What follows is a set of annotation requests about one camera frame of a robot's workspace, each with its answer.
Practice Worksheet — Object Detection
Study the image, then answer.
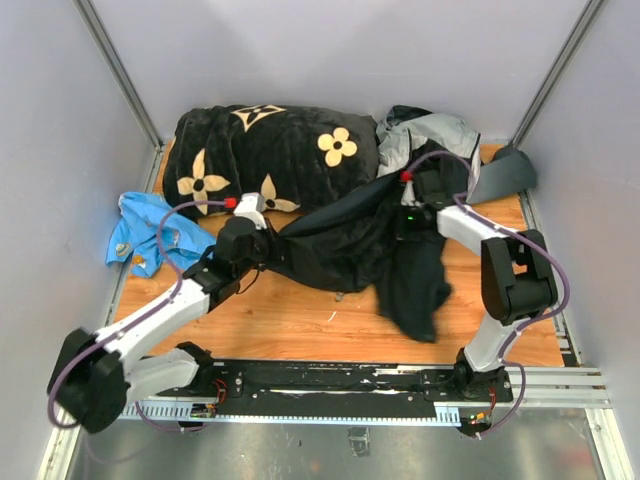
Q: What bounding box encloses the dark grey zip jacket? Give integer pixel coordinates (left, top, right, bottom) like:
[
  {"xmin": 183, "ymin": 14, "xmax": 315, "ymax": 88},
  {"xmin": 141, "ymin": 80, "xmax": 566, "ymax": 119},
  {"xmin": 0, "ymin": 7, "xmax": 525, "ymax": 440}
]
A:
[{"xmin": 267, "ymin": 104, "xmax": 539, "ymax": 344}]

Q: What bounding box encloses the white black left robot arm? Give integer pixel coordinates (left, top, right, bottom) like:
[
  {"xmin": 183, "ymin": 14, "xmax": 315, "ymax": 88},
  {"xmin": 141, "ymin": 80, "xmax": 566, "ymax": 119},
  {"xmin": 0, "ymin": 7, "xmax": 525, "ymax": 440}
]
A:
[{"xmin": 47, "ymin": 216, "xmax": 275, "ymax": 433}]

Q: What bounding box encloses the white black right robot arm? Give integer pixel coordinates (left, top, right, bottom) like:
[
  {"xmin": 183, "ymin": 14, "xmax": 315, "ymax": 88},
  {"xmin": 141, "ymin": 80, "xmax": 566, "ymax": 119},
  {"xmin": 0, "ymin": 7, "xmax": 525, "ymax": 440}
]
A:
[{"xmin": 400, "ymin": 203, "xmax": 558, "ymax": 400}]

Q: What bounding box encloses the black blanket with cream flowers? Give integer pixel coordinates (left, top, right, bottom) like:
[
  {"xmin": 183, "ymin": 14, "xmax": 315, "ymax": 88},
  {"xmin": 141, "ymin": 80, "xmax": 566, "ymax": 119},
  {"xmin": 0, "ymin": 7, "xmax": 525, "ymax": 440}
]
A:
[{"xmin": 162, "ymin": 104, "xmax": 379, "ymax": 219}]

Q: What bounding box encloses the blue patterned cloth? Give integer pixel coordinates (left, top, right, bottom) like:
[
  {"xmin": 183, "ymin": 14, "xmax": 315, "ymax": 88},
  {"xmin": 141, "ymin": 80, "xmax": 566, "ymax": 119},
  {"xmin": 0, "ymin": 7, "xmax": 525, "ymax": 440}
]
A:
[{"xmin": 105, "ymin": 192, "xmax": 215, "ymax": 278}]

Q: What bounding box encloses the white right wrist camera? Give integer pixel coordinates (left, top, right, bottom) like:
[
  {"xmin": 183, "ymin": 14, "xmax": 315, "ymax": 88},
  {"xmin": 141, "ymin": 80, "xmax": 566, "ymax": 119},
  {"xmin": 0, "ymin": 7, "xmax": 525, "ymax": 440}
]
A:
[{"xmin": 401, "ymin": 180, "xmax": 423, "ymax": 208}]

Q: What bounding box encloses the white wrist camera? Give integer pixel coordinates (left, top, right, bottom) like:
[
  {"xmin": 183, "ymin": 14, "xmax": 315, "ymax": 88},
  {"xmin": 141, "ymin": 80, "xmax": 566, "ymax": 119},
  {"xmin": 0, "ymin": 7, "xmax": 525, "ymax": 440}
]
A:
[
  {"xmin": 401, "ymin": 180, "xmax": 423, "ymax": 208},
  {"xmin": 233, "ymin": 193, "xmax": 267, "ymax": 229}
]

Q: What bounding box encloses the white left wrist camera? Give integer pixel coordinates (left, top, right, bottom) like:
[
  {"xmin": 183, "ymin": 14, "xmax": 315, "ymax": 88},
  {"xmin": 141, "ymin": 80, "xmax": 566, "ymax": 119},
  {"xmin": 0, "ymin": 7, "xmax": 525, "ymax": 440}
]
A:
[{"xmin": 233, "ymin": 193, "xmax": 267, "ymax": 229}]

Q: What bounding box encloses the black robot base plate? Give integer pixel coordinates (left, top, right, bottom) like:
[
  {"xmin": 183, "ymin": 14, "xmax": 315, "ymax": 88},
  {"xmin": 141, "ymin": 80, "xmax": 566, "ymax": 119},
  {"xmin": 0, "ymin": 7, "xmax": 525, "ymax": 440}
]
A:
[{"xmin": 162, "ymin": 360, "xmax": 514, "ymax": 421}]

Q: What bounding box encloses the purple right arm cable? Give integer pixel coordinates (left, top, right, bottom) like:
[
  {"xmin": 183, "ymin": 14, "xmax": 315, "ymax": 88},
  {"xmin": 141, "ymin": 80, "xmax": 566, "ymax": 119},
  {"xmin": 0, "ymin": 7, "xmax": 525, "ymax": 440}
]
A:
[{"xmin": 399, "ymin": 150, "xmax": 572, "ymax": 441}]

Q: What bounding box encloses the aluminium front rail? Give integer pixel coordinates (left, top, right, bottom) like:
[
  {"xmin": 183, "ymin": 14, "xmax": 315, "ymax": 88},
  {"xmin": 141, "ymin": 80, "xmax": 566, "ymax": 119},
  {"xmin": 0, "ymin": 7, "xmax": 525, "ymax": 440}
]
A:
[{"xmin": 64, "ymin": 367, "xmax": 612, "ymax": 426}]

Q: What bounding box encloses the left rear aluminium frame post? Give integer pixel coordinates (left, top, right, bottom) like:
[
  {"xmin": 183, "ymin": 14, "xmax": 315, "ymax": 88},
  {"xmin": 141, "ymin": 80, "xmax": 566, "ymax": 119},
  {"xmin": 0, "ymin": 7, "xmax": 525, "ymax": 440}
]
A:
[{"xmin": 72, "ymin": 0, "xmax": 164, "ymax": 150}]

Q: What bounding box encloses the aluminium frame post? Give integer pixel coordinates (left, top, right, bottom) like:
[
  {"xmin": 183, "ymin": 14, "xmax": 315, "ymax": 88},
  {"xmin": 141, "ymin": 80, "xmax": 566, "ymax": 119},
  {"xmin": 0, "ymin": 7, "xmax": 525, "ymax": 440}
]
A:
[
  {"xmin": 509, "ymin": 0, "xmax": 608, "ymax": 148},
  {"xmin": 72, "ymin": 0, "xmax": 164, "ymax": 150}
]

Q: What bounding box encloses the right rear aluminium frame post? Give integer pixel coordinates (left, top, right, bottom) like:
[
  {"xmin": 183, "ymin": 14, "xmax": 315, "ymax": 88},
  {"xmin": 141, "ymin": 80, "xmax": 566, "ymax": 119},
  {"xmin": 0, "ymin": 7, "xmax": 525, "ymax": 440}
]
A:
[{"xmin": 509, "ymin": 0, "xmax": 608, "ymax": 148}]

